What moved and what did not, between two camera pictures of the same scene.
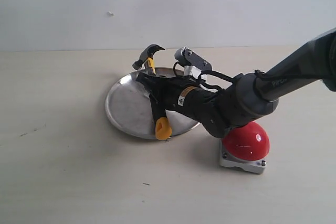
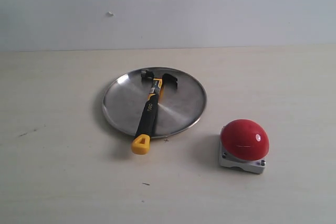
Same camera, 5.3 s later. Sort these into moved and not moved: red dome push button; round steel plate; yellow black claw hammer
Moved: yellow black claw hammer
Not moved: round steel plate; red dome push button
